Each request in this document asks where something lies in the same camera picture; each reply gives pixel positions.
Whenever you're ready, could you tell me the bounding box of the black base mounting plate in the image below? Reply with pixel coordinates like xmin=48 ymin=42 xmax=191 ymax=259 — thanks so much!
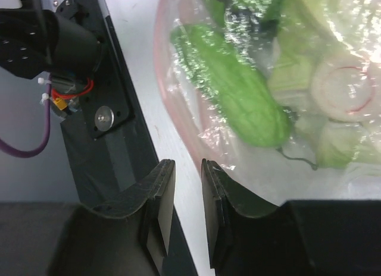
xmin=61 ymin=0 xmax=196 ymax=275

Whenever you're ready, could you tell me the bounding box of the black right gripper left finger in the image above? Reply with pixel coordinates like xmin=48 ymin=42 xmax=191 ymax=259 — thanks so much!
xmin=47 ymin=159 xmax=176 ymax=275

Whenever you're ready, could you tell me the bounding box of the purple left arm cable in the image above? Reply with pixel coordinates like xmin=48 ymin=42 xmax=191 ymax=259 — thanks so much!
xmin=0 ymin=76 xmax=53 ymax=158

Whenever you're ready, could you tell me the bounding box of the clear zip top bag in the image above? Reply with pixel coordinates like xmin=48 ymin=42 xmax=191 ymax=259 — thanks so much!
xmin=154 ymin=0 xmax=380 ymax=205

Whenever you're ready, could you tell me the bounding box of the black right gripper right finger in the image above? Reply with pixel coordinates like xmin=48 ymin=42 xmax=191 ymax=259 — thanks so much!
xmin=201 ymin=159 xmax=380 ymax=275

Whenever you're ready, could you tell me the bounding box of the white fake cauliflower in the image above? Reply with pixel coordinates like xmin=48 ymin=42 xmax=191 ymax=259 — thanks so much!
xmin=268 ymin=0 xmax=380 ymax=168

